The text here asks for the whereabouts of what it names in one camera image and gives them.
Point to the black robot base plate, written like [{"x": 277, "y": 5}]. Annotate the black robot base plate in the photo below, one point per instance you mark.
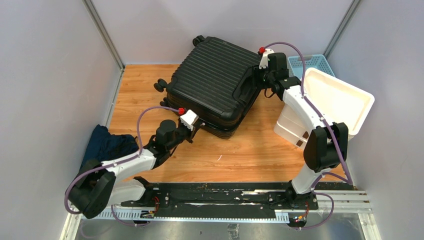
[{"x": 221, "y": 200}]

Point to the black ribbed hard-shell suitcase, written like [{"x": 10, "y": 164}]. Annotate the black ribbed hard-shell suitcase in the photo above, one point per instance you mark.
[{"x": 214, "y": 81}]

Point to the light blue plastic basket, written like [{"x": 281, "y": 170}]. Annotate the light blue plastic basket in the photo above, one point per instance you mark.
[{"x": 317, "y": 61}]

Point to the aluminium frame post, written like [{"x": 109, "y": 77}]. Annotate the aluminium frame post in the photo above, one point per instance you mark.
[
  {"x": 346, "y": 19},
  {"x": 96, "y": 18}
]

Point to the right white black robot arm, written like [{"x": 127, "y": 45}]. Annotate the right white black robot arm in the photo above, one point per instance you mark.
[{"x": 327, "y": 142}]

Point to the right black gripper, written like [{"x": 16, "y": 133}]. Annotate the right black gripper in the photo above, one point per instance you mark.
[{"x": 262, "y": 70}]

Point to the left aluminium frame post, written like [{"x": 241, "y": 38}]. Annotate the left aluminium frame post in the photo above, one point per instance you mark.
[{"x": 96, "y": 18}]

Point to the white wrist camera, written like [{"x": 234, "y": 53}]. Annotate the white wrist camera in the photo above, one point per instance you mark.
[
  {"x": 264, "y": 53},
  {"x": 189, "y": 119}
]

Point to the dark blue cloth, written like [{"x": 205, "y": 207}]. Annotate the dark blue cloth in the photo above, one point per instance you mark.
[{"x": 105, "y": 146}]

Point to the right aluminium frame post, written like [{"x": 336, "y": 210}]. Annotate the right aluminium frame post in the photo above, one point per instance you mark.
[{"x": 346, "y": 19}]

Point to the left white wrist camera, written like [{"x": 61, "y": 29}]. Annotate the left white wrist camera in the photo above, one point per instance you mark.
[{"x": 189, "y": 119}]

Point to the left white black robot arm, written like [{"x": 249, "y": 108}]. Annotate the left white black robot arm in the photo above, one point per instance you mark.
[{"x": 100, "y": 185}]

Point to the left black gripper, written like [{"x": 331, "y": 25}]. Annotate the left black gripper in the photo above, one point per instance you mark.
[{"x": 191, "y": 133}]

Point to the white three-drawer storage unit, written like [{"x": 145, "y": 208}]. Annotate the white three-drawer storage unit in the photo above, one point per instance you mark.
[{"x": 336, "y": 100}]

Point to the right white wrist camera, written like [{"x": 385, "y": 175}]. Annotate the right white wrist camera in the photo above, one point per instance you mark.
[{"x": 264, "y": 53}]

